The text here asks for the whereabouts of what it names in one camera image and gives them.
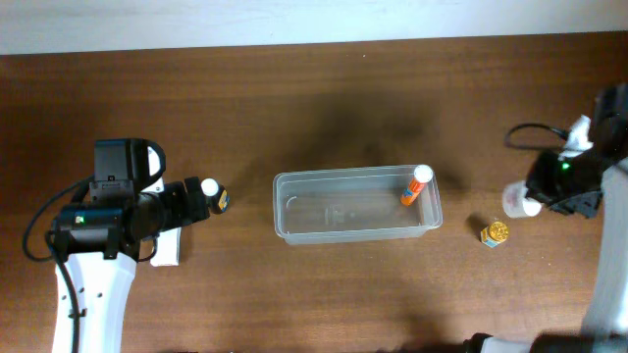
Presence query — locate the white plastic bottle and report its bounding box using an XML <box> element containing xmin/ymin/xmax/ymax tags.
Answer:
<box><xmin>502</xmin><ymin>180</ymin><xmax>543</xmax><ymax>219</ymax></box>

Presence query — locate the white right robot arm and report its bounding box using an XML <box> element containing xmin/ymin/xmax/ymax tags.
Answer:
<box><xmin>460</xmin><ymin>83</ymin><xmax>627</xmax><ymax>353</ymax></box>

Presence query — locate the clear plastic container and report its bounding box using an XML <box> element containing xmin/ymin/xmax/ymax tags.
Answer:
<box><xmin>273</xmin><ymin>165</ymin><xmax>444</xmax><ymax>245</ymax></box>

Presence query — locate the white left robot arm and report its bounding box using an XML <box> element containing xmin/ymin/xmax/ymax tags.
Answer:
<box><xmin>45</xmin><ymin>138</ymin><xmax>210</xmax><ymax>352</ymax></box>

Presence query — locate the white green medicine box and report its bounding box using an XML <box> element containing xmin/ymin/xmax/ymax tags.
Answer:
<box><xmin>150</xmin><ymin>227</ymin><xmax>182</xmax><ymax>267</ymax></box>

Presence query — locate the orange tube white cap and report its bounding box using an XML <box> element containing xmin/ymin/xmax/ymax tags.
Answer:
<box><xmin>400</xmin><ymin>165</ymin><xmax>434</xmax><ymax>207</ymax></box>

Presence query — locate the small gold lid jar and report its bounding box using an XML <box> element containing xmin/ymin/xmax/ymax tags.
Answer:
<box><xmin>480</xmin><ymin>222</ymin><xmax>509</xmax><ymax>248</ymax></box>

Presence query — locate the dark bottle white cap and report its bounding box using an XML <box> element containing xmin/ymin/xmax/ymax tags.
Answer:
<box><xmin>200</xmin><ymin>178</ymin><xmax>230</xmax><ymax>215</ymax></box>

